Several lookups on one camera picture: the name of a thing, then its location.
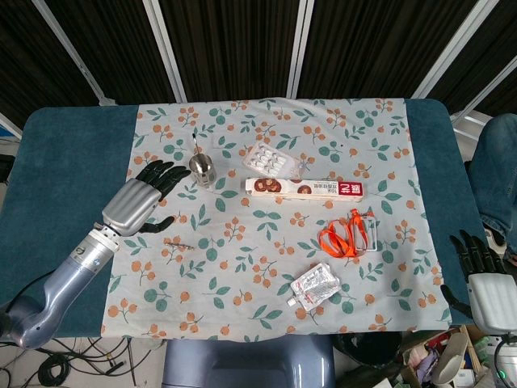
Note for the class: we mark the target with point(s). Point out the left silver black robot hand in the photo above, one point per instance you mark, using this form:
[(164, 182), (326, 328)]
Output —
[(129, 202)]

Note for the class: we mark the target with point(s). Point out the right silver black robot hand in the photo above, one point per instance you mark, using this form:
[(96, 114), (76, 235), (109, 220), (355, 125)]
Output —
[(490, 299)]

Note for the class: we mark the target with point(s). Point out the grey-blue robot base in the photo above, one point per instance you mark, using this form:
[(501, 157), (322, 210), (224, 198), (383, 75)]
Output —
[(246, 363)]

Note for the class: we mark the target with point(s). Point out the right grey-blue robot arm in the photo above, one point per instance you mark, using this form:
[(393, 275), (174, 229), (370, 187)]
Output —
[(509, 359)]

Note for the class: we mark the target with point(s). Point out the teal fabric table cover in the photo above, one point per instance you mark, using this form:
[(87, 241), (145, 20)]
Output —
[(68, 169)]

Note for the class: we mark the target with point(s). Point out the white slipper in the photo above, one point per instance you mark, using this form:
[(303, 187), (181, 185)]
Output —
[(450, 357)]

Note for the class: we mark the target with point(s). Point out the stainless steel cup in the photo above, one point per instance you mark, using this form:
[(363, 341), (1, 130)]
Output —
[(202, 169)]

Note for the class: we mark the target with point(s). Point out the cardboard box with clutter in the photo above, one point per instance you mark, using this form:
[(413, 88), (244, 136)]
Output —
[(420, 363)]

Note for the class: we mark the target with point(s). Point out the person leg in jeans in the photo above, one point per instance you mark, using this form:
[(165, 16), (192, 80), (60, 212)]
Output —
[(497, 174)]

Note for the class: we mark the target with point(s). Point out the black bag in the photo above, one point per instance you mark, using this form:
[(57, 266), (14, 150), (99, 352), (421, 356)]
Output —
[(367, 349)]

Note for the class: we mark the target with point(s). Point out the floral leaf print tablecloth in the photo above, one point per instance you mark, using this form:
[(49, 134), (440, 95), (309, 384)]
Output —
[(250, 262)]

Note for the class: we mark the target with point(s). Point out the clear badge holder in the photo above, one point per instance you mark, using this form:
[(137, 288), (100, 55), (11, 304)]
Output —
[(367, 234)]

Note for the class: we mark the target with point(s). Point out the white pill blister pack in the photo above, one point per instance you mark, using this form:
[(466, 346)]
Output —
[(265, 159)]

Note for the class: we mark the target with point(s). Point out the silver spout pouch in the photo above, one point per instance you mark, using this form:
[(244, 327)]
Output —
[(315, 285)]

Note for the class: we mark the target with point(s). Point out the long white red box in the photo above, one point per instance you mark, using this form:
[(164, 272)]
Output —
[(307, 188)]

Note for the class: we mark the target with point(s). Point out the white partition frame post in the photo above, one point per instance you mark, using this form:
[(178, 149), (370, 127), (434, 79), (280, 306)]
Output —
[(74, 54), (301, 48), (454, 48), (484, 89), (165, 50)]

